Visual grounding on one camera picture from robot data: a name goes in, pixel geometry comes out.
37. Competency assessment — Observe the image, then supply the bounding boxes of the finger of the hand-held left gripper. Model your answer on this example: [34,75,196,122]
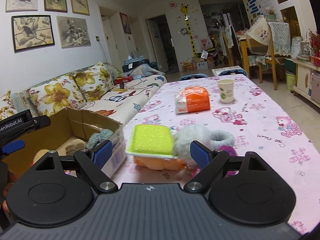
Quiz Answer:
[0,140,25,155]

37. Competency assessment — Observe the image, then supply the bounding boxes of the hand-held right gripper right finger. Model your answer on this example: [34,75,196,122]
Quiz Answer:
[184,140,273,195]

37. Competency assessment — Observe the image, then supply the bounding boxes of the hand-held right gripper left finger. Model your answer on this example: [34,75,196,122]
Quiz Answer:
[32,140,119,195]

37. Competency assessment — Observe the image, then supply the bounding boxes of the teal fuzzy cloth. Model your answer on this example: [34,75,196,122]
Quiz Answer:
[86,129,114,150]

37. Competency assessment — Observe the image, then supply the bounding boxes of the white fluffy plush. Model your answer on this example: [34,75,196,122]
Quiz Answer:
[172,125,213,167]

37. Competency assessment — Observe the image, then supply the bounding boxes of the brown knit cloth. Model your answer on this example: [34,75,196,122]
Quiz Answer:
[56,137,88,155]

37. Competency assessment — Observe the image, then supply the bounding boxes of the pink knit hat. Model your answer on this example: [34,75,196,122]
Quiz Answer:
[217,145,238,178]

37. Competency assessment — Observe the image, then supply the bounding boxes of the cardboard box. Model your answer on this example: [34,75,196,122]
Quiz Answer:
[2,107,128,178]

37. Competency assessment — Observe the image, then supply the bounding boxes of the orange plush toy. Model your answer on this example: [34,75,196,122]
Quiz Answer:
[132,155,188,172]

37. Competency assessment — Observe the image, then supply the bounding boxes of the green scouring sponge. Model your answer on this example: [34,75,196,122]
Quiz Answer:
[125,124,179,159]

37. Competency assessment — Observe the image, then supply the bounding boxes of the floral sofa cushion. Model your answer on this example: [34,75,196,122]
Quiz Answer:
[25,75,87,117]
[72,62,118,102]

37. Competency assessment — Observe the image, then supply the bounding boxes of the orange tissue pack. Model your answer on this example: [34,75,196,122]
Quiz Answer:
[174,86,211,115]

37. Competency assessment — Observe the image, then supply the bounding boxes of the pink printed tablecloth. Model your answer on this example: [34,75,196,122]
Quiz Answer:
[110,74,320,233]

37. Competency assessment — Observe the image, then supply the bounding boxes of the floral sofa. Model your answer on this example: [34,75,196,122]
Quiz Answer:
[0,61,168,128]

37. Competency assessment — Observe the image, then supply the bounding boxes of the white paper cup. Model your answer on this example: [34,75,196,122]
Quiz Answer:
[217,79,235,104]

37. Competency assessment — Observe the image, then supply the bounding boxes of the red packet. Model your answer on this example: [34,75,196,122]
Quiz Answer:
[114,77,134,85]

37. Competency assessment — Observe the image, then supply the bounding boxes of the blue cushioned stool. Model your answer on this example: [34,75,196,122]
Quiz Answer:
[212,66,248,77]
[179,73,208,81]

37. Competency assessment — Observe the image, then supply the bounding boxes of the black bag with folded cloths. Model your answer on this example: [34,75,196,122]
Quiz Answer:
[122,59,150,74]

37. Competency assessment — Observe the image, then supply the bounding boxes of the black framed cartoon drawing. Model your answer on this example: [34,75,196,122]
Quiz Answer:
[11,14,55,53]

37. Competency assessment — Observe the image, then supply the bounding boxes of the grey pencil drawing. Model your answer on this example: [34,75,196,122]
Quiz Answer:
[56,15,92,48]

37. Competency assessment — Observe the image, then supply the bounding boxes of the wooden chair with draped cloth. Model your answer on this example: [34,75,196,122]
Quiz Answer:
[220,26,242,67]

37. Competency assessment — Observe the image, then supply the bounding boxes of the wooden dining table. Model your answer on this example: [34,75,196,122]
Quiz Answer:
[236,34,270,79]

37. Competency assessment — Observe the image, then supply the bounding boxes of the green waste bin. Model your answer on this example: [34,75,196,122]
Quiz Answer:
[285,72,297,92]

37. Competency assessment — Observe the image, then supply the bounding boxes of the giraffe height chart sticker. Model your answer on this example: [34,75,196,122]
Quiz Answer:
[180,2,199,58]

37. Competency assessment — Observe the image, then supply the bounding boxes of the cream low cabinet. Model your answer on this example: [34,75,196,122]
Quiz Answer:
[292,57,320,103]

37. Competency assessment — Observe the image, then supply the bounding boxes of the dark portrait picture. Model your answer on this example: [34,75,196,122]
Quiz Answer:
[119,12,132,35]

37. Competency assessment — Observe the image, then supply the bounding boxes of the white cloth tote bag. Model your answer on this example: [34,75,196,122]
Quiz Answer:
[246,15,273,55]

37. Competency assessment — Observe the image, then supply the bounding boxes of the wooden chair with lace cover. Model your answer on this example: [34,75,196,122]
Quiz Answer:
[257,21,292,90]

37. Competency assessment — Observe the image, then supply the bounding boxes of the tree picture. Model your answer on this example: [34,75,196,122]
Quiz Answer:
[69,0,90,16]

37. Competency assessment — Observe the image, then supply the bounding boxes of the red berry branches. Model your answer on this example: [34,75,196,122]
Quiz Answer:
[309,29,320,58]

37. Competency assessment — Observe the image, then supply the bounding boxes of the blue paper wall decoration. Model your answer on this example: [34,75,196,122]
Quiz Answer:
[241,0,262,23]

